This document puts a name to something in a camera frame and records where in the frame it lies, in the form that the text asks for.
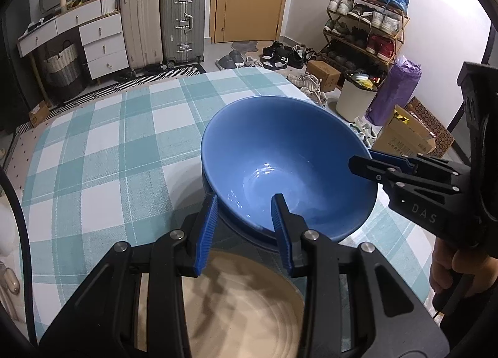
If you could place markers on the white trash bin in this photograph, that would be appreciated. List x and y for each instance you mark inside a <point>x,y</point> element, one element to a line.
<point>357,93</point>

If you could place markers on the purple plastic bag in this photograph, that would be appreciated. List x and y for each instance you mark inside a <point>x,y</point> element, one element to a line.
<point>397,89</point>

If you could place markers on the woven laundry basket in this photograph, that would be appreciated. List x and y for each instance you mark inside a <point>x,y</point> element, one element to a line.
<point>63,69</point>

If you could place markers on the wooden shoe rack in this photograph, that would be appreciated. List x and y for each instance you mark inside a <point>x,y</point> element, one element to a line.
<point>375,30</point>

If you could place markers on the silver aluminium suitcase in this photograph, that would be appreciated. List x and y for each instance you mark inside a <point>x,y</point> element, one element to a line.
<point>182,29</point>

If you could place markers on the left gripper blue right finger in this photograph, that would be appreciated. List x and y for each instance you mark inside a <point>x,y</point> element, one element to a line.
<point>356,304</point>

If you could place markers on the cream plate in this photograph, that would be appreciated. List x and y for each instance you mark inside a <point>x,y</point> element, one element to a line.
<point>240,308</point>

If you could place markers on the teal plaid tablecloth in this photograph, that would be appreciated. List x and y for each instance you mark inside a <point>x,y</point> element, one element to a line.
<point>125,167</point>

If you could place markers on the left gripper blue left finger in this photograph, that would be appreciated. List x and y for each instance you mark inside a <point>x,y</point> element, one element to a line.
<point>131,303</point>

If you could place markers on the blue bowl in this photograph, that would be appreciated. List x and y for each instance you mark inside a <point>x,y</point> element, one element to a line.
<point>304,149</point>
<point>244,202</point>

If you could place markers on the small brown cardboard box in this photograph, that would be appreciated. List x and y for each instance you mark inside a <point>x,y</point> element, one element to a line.
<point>325,73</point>

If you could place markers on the small beige case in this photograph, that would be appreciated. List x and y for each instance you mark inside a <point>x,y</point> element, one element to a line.
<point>9,280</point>

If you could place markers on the right hand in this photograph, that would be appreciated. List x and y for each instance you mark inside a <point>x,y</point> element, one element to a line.
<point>446,258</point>

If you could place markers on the white drawer desk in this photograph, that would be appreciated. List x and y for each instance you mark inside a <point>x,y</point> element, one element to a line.
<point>95,27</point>

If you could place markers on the beige hard suitcase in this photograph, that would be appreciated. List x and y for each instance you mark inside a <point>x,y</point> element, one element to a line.
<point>142,32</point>

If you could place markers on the open cardboard box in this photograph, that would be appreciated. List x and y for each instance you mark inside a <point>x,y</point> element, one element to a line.
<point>412,130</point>

